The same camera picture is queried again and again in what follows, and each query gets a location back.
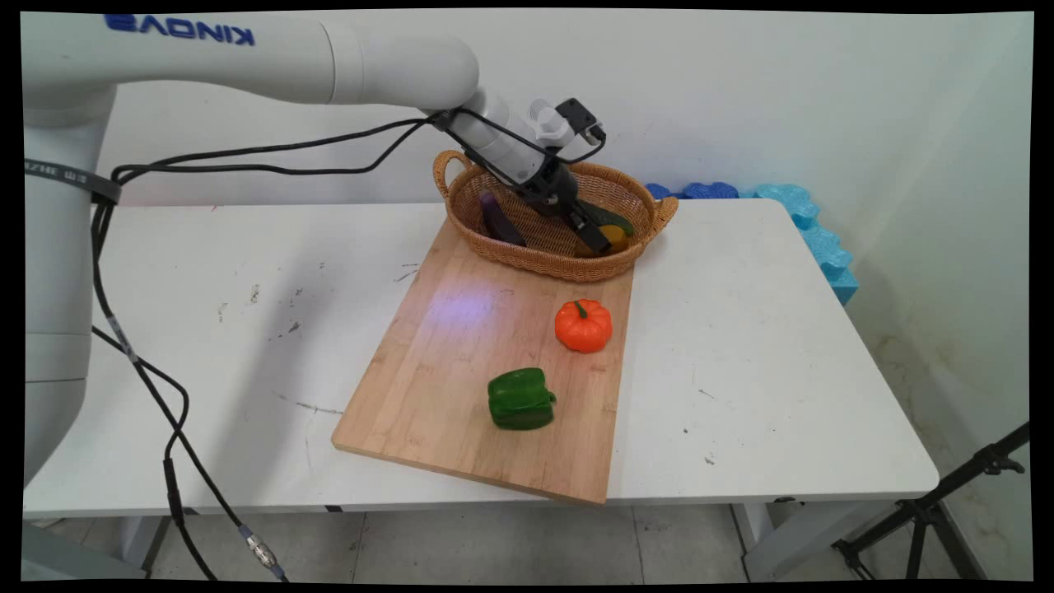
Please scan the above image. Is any green toy bell pepper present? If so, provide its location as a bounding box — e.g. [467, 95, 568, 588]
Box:
[487, 367, 557, 432]

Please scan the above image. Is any gray wrist camera box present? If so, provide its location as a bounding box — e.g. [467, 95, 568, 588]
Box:
[555, 97, 608, 144]

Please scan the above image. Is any black cable with metal connector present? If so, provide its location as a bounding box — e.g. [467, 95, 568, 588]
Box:
[89, 111, 606, 582]

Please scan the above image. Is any orange toy pumpkin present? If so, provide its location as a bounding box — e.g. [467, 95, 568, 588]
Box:
[554, 299, 614, 354]

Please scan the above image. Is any yellow orange toy pepper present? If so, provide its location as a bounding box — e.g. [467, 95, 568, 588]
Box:
[575, 224, 631, 259]

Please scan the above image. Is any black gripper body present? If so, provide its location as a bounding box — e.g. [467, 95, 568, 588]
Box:
[517, 162, 582, 217]

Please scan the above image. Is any thin black cable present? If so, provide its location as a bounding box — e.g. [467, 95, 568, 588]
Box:
[89, 115, 577, 582]

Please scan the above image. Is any black tripod stand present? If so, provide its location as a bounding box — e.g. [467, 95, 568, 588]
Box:
[832, 422, 1030, 581]

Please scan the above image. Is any long dark green cucumber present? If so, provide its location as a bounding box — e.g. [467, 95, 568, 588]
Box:
[589, 202, 636, 238]

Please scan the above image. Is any woven wicker basket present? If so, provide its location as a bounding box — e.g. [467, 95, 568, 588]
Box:
[434, 150, 680, 283]

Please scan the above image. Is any wooden cutting board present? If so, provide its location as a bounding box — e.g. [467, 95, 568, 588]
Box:
[332, 216, 635, 506]

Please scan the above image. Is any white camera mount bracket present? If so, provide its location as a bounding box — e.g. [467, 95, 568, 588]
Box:
[527, 99, 575, 150]

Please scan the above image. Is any light blue foam mat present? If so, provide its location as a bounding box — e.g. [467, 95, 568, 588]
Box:
[752, 183, 860, 306]

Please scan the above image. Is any white table leg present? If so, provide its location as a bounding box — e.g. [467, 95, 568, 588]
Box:
[118, 515, 175, 577]
[731, 499, 857, 582]

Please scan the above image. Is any purple toy eggplant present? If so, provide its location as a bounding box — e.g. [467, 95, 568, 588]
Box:
[479, 191, 528, 248]

